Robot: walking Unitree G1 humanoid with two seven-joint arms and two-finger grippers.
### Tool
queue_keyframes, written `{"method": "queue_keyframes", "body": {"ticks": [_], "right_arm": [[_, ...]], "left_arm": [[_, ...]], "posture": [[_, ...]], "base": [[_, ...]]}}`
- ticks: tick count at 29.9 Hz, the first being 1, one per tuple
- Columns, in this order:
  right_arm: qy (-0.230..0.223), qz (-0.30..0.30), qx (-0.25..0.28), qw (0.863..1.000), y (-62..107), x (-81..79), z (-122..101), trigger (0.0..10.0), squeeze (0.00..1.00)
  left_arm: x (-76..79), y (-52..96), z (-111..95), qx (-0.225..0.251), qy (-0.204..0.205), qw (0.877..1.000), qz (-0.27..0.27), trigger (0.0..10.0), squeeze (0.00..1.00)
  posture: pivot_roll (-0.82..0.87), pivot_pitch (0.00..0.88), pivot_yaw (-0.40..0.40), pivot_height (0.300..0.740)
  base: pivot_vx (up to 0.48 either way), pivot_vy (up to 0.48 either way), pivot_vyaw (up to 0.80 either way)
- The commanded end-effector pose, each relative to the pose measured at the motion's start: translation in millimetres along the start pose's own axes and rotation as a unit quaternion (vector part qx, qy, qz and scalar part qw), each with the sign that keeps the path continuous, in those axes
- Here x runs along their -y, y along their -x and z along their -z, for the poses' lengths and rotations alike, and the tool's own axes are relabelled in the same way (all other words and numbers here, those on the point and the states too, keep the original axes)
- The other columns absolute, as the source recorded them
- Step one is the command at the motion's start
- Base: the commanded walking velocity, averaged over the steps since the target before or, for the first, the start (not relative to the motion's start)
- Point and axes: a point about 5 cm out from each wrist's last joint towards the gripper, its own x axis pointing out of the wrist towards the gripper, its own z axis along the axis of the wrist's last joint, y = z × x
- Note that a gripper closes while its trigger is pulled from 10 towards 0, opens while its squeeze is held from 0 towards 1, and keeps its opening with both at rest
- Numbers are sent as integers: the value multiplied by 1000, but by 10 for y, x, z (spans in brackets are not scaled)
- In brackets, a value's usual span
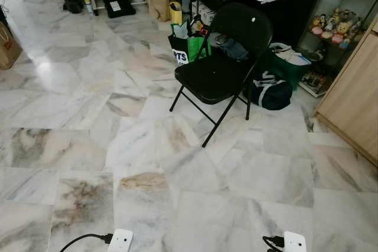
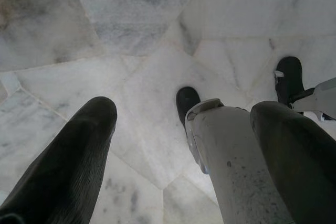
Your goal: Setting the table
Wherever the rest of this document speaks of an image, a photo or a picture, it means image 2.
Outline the grey robot left leg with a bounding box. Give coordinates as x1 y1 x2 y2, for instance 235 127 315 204
184 98 293 224

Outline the black robot right foot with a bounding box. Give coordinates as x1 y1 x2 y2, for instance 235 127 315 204
274 56 307 110

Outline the black robot foot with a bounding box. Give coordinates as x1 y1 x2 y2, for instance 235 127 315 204
175 87 202 133
274 56 307 110

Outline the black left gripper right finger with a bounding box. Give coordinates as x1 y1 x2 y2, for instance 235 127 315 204
250 100 336 224

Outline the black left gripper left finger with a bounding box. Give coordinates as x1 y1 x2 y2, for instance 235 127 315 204
0 96 118 224

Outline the black robot left foot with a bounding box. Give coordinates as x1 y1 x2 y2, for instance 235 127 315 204
175 87 202 133

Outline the grey robot right leg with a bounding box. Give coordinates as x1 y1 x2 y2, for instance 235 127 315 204
288 77 336 121

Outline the grey robot leg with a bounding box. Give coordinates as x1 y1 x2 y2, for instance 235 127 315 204
288 77 336 121
184 98 293 224

